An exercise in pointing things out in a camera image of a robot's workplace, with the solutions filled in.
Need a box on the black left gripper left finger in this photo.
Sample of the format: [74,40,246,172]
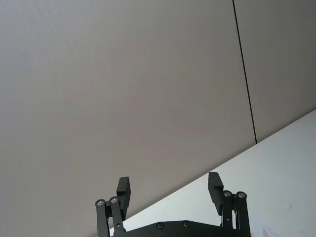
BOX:
[95,176,132,237]

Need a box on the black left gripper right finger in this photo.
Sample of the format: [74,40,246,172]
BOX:
[208,171,248,230]

